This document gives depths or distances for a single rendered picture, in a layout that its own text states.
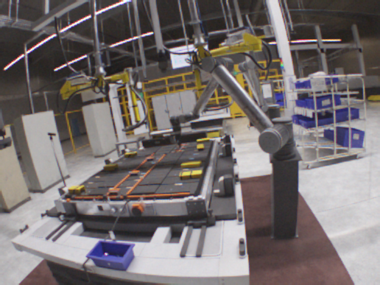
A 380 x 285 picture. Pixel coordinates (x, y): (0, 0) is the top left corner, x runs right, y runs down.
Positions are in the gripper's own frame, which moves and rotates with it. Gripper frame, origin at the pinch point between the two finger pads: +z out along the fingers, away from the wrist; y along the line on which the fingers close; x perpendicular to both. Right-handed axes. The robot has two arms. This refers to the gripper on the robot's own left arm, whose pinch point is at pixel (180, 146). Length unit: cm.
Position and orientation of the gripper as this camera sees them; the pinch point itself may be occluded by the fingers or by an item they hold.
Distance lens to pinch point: 251.6
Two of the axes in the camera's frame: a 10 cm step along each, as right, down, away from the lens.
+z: 1.7, 9.6, 2.1
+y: 1.7, -2.4, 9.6
